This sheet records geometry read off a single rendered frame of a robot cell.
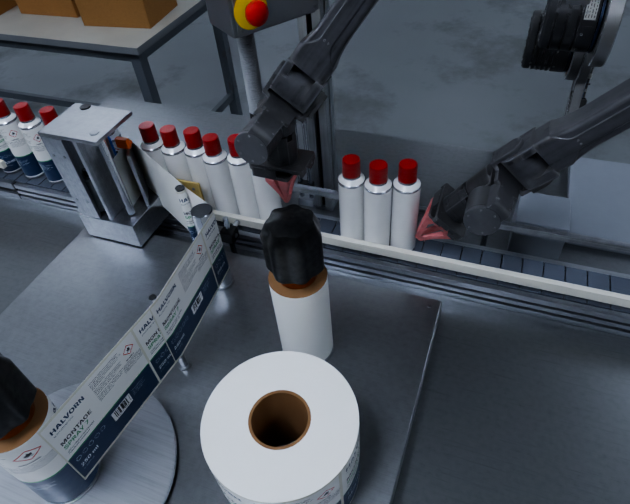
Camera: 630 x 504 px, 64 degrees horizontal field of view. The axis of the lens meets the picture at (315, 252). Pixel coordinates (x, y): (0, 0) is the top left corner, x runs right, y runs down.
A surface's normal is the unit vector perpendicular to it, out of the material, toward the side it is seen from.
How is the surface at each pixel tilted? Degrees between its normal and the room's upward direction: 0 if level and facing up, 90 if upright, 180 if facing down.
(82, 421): 90
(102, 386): 90
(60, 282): 0
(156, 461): 0
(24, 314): 0
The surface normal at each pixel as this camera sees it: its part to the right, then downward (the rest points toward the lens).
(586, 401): -0.07, -0.70
